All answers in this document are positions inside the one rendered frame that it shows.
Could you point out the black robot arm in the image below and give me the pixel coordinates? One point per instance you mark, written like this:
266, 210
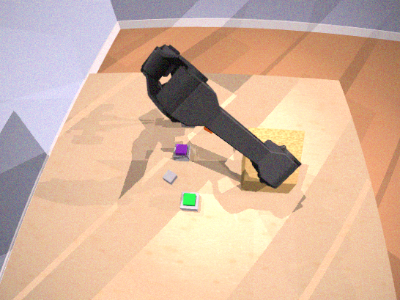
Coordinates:
188, 98

